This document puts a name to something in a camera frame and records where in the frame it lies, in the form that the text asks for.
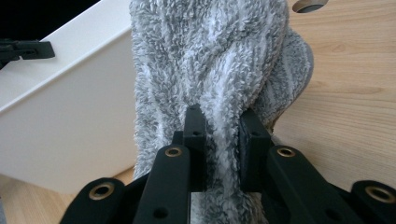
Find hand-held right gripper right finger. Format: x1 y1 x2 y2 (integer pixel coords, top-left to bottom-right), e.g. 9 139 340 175
238 106 272 192

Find white plastic basket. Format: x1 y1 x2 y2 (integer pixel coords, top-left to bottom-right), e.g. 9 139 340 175
0 0 138 195

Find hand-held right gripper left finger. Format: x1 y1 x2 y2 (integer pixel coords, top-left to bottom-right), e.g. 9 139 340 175
182 104 208 192

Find grey fluffy towel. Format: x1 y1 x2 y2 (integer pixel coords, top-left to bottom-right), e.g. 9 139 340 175
129 0 315 224

